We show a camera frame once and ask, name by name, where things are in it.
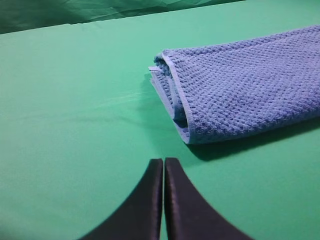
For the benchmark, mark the blue waffle-weave towel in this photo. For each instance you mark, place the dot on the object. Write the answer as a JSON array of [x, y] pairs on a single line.
[[234, 90]]

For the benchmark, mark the green backdrop cloth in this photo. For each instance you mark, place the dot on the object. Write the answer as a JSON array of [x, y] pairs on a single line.
[[21, 15]]

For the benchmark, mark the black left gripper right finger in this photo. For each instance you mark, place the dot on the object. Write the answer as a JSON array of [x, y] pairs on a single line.
[[188, 215]]

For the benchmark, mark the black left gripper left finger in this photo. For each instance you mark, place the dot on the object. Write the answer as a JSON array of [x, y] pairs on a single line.
[[139, 217]]

